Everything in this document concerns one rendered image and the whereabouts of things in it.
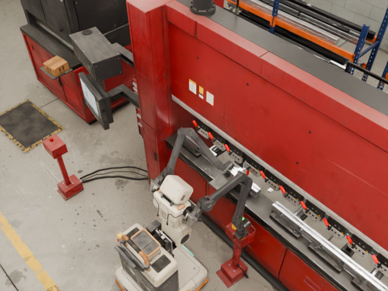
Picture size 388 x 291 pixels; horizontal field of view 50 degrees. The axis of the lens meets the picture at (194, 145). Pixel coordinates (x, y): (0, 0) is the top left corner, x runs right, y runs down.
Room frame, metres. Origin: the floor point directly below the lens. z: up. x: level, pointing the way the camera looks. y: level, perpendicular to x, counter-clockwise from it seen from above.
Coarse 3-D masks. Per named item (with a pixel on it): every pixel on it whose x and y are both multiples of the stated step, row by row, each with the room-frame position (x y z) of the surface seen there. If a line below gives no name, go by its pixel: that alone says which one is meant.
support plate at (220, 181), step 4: (220, 176) 2.33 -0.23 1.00; (212, 180) 2.28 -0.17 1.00; (216, 180) 2.28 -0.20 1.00; (220, 180) 2.28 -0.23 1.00; (224, 180) 2.28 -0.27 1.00; (212, 184) 2.24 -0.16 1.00; (216, 184) 2.24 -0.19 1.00; (220, 184) 2.24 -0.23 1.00; (216, 188) 2.19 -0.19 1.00; (232, 188) 2.20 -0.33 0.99
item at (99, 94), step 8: (88, 80) 2.93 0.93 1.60; (88, 88) 2.83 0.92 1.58; (96, 88) 2.85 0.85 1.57; (96, 96) 2.71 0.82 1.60; (104, 96) 2.74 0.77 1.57; (88, 104) 2.95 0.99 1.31; (96, 104) 2.71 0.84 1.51; (104, 104) 2.68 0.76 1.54; (104, 112) 2.67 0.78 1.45; (104, 120) 2.67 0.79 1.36; (112, 120) 2.74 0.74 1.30; (104, 128) 2.67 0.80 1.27
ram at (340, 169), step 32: (192, 64) 2.77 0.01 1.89; (224, 64) 2.51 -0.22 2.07; (192, 96) 2.77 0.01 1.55; (224, 96) 2.50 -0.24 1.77; (256, 96) 2.27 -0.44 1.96; (288, 96) 2.08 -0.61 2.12; (224, 128) 2.48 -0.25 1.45; (256, 128) 2.24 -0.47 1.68; (288, 128) 2.05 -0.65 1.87; (320, 128) 1.88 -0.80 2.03; (256, 160) 2.20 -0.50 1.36; (288, 160) 2.00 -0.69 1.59; (320, 160) 1.83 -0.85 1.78; (352, 160) 1.69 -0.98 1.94; (384, 160) 1.57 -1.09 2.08; (320, 192) 1.78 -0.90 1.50; (352, 192) 1.63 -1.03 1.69; (384, 192) 1.51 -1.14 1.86; (352, 224) 1.57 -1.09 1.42; (384, 224) 1.44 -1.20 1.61
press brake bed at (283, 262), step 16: (192, 176) 2.61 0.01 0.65; (192, 192) 2.61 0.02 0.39; (208, 192) 2.44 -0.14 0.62; (224, 208) 2.28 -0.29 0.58; (208, 224) 2.44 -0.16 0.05; (224, 224) 2.26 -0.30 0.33; (256, 224) 1.99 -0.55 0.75; (224, 240) 2.26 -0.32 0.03; (256, 240) 1.97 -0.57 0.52; (272, 240) 1.86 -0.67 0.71; (240, 256) 2.09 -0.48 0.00; (256, 256) 1.96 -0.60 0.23; (272, 256) 1.83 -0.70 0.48; (288, 256) 1.72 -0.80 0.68; (272, 272) 1.83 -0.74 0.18; (288, 272) 1.69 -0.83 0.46; (304, 272) 1.59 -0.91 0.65; (320, 272) 1.51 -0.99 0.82; (288, 288) 1.69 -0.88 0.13; (304, 288) 1.56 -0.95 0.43; (320, 288) 1.47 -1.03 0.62; (336, 288) 1.40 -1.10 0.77
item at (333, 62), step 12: (240, 12) 5.00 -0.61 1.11; (264, 24) 4.70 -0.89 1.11; (276, 24) 4.68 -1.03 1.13; (288, 36) 4.43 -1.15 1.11; (300, 36) 4.40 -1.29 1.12; (312, 48) 4.17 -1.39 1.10; (324, 48) 4.15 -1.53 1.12; (324, 60) 3.89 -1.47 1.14; (336, 60) 3.94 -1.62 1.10; (348, 60) 3.93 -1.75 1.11; (360, 60) 3.92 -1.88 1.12
